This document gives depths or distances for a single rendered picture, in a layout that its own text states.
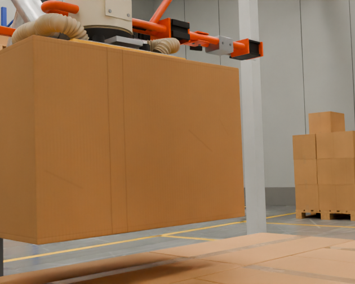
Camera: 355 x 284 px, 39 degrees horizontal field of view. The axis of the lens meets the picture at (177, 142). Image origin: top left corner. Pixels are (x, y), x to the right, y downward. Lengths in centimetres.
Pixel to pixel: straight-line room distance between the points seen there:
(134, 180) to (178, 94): 24
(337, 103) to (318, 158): 305
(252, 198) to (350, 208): 390
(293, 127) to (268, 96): 97
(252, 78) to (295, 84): 723
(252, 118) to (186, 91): 313
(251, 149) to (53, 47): 343
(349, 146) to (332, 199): 85
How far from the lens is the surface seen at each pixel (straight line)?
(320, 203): 829
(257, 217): 435
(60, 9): 127
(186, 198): 122
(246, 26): 452
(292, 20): 1193
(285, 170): 1161
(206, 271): 130
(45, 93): 102
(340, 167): 813
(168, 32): 146
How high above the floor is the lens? 79
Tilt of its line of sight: 3 degrees up
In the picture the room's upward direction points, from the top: 2 degrees counter-clockwise
